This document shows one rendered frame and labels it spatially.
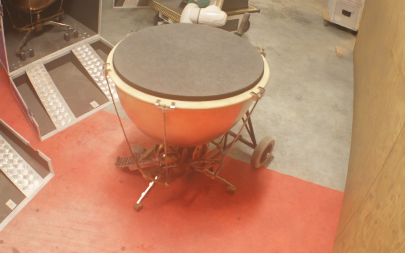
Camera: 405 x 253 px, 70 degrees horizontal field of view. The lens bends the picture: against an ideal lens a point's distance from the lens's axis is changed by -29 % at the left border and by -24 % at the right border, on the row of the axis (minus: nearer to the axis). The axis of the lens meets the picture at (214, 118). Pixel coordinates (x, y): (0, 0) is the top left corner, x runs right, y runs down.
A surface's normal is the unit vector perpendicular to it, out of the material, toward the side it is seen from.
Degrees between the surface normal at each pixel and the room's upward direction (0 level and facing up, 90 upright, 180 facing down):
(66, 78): 2
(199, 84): 0
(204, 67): 0
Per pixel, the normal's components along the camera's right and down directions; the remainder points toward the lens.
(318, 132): 0.12, -0.78
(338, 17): -0.26, 0.57
